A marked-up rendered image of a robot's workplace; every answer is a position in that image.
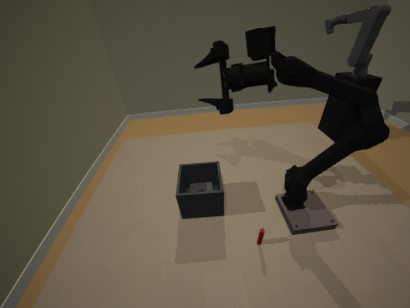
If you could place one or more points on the red peg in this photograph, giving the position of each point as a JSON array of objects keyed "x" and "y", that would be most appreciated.
[{"x": 262, "y": 232}]

